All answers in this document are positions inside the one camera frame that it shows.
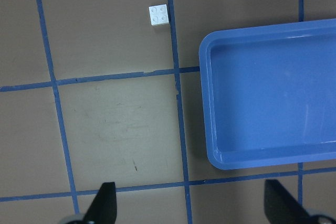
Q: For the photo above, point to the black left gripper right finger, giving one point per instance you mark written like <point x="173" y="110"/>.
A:
<point x="281" y="207"/>

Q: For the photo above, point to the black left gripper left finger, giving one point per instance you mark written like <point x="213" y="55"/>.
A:
<point x="103" y="208"/>

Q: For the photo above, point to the white square toy block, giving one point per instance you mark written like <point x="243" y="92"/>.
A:
<point x="159" y="15"/>

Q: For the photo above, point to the blue plastic tray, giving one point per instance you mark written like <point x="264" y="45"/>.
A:
<point x="268" y="94"/>

